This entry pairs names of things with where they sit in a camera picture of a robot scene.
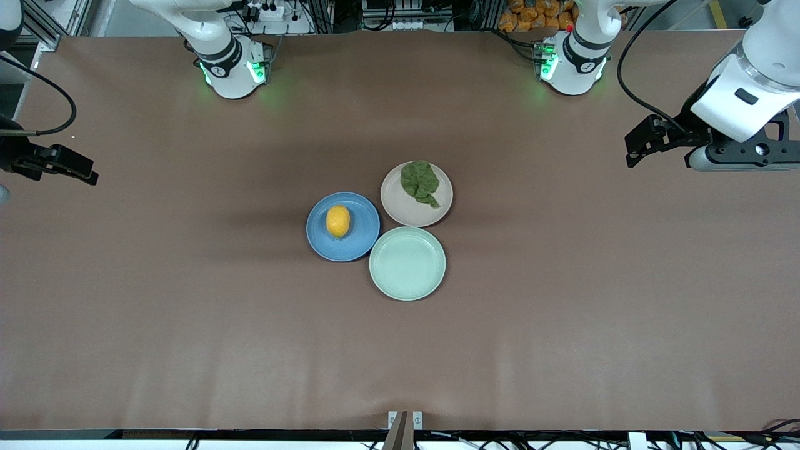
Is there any bag of orange items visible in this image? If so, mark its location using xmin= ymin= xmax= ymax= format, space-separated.
xmin=498 ymin=0 xmax=577 ymax=33

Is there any aluminium frame profile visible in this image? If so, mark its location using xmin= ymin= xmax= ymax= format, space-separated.
xmin=19 ymin=0 xmax=94 ymax=52

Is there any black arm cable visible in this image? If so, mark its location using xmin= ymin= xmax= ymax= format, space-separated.
xmin=0 ymin=55 xmax=78 ymax=136
xmin=616 ymin=0 xmax=691 ymax=135

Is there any white power strip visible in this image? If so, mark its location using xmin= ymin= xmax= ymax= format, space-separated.
xmin=246 ymin=0 xmax=287 ymax=23

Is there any green lettuce leaf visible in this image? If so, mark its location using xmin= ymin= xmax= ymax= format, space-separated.
xmin=401 ymin=161 xmax=441 ymax=209

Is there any light green plate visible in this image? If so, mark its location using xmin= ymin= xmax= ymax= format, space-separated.
xmin=369 ymin=226 xmax=447 ymax=302

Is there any black base cable bundle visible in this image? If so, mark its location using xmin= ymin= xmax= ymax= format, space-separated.
xmin=494 ymin=28 xmax=544 ymax=63

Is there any blue plate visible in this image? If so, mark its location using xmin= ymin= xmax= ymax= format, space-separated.
xmin=306 ymin=191 xmax=381 ymax=263

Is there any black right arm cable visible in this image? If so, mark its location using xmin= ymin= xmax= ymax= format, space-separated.
xmin=0 ymin=55 xmax=78 ymax=136

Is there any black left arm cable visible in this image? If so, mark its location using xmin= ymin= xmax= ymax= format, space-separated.
xmin=616 ymin=0 xmax=691 ymax=135

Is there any camera post with white bracket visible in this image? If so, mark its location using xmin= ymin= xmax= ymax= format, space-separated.
xmin=382 ymin=411 xmax=424 ymax=450

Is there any yellow lemon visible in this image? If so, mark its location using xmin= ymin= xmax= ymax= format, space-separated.
xmin=326 ymin=205 xmax=351 ymax=239

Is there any beige plate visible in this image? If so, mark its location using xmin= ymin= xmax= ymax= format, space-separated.
xmin=381 ymin=161 xmax=454 ymax=228

